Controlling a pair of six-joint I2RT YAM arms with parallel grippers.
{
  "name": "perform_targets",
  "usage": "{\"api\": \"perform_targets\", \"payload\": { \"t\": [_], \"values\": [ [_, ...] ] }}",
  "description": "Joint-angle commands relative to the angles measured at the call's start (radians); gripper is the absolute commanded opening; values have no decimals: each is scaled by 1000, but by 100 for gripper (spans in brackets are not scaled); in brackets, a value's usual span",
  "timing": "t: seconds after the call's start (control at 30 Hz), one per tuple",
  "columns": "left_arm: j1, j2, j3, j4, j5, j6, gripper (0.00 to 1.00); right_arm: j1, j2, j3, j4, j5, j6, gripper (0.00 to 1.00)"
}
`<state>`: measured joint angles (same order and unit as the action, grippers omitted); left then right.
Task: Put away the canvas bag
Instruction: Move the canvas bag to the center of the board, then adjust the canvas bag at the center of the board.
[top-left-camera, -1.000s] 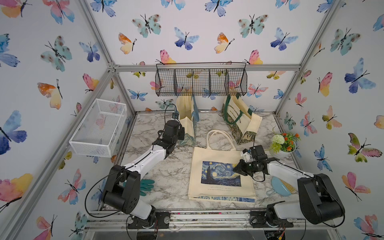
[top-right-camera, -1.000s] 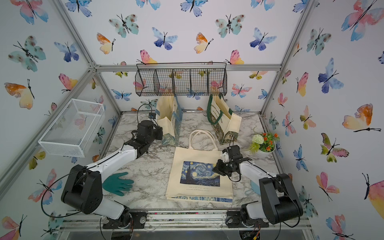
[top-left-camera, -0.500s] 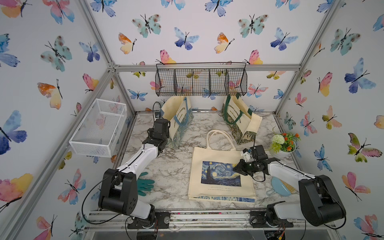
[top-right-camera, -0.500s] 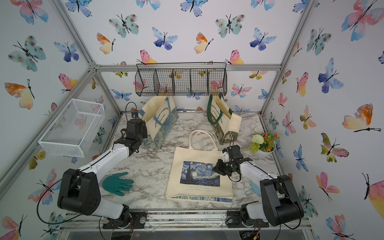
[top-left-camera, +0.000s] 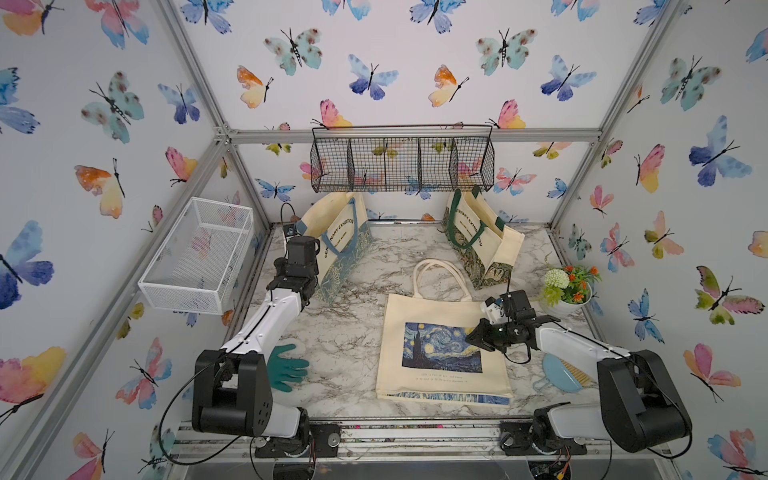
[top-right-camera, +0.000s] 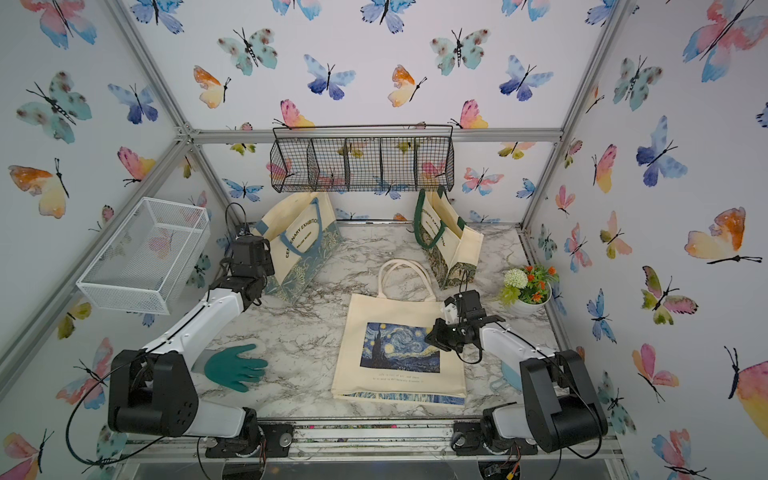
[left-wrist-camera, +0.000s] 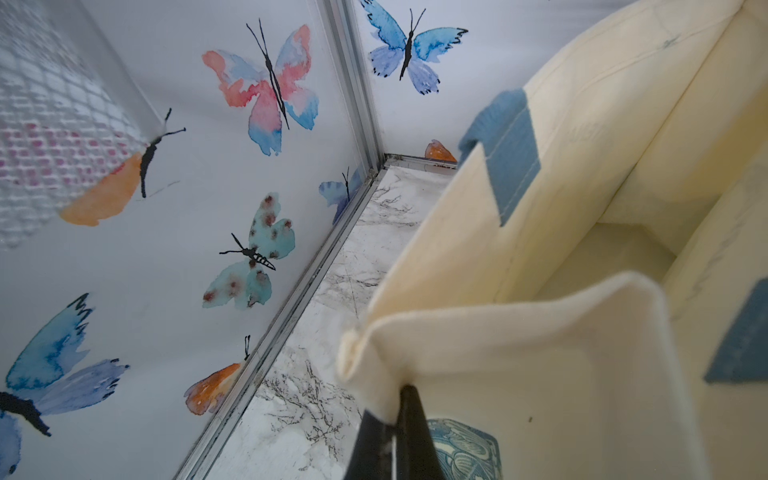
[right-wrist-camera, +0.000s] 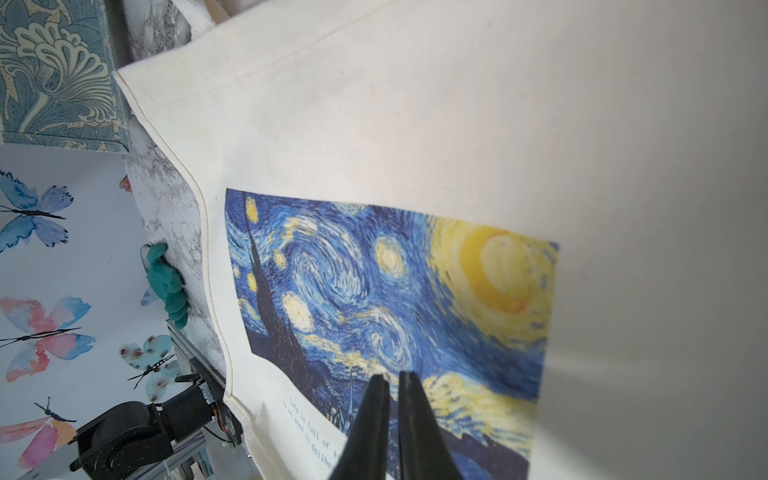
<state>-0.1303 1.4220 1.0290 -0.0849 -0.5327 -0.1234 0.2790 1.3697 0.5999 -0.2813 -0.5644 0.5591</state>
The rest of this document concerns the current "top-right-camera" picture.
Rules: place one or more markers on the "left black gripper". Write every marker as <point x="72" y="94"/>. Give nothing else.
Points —
<point x="269" y="263"/>

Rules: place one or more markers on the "blue handled canvas tote bag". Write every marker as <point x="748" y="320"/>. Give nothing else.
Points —
<point x="303" y="234"/>

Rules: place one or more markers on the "starry night canvas tote bag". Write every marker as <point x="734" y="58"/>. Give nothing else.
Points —
<point x="384" y="356"/>

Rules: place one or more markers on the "black wire wall basket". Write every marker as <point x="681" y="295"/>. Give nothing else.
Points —
<point x="381" y="159"/>

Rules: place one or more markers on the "white mesh wall basket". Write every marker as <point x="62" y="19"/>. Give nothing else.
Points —
<point x="145" y="263"/>

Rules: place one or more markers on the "green handled canvas tote bag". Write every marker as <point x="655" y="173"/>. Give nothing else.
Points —
<point x="452" y="247"/>

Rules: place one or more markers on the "potted artificial flower plant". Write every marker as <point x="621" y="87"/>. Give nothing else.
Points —
<point x="526" y="289"/>

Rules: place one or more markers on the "green rubber glove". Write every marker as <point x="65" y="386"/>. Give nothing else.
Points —
<point x="227" y="367"/>

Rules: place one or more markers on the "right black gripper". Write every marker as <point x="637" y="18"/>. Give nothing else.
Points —
<point x="437" y="335"/>

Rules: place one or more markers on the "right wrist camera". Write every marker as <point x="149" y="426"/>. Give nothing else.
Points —
<point x="450" y="313"/>

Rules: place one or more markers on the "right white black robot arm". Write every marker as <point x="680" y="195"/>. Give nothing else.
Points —
<point x="560" y="407"/>

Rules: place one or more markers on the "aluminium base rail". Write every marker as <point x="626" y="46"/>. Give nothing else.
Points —
<point x="408" y="439"/>

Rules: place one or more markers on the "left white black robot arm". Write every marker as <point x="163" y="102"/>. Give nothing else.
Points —
<point x="151" y="390"/>

